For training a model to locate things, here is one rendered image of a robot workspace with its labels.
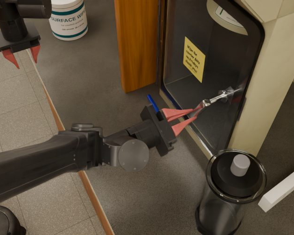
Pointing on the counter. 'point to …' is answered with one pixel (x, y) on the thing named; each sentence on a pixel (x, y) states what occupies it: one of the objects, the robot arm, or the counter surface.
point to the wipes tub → (68, 19)
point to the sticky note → (193, 59)
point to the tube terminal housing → (267, 79)
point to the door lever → (208, 103)
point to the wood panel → (136, 42)
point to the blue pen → (153, 103)
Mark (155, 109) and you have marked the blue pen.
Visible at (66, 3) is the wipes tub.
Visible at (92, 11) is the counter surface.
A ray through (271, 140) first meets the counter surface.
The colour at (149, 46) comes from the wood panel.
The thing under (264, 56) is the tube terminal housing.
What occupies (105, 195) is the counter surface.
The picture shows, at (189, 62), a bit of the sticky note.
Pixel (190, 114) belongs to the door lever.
